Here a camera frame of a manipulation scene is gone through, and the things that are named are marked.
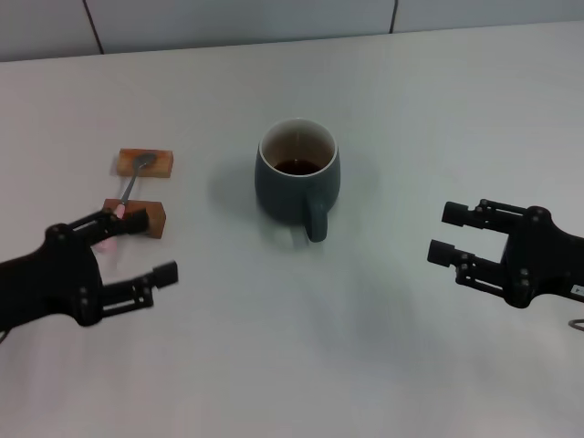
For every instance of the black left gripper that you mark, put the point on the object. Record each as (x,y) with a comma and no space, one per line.
(43,280)

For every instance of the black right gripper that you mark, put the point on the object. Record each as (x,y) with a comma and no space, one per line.
(543,264)

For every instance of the grey ceramic cup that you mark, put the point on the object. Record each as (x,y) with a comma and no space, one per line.
(283,191)

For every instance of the light wooden block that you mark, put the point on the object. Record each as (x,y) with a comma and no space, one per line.
(157,166)

